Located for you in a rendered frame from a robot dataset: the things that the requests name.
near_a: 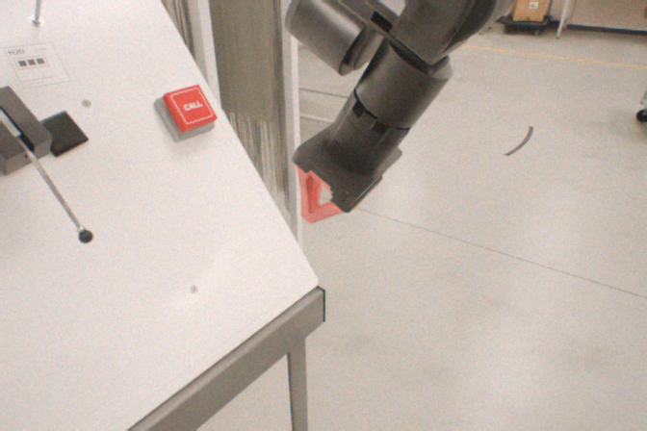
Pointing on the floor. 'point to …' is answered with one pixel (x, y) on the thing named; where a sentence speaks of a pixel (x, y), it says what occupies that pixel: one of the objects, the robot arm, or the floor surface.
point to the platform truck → (526, 22)
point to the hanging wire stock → (250, 79)
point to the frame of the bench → (298, 399)
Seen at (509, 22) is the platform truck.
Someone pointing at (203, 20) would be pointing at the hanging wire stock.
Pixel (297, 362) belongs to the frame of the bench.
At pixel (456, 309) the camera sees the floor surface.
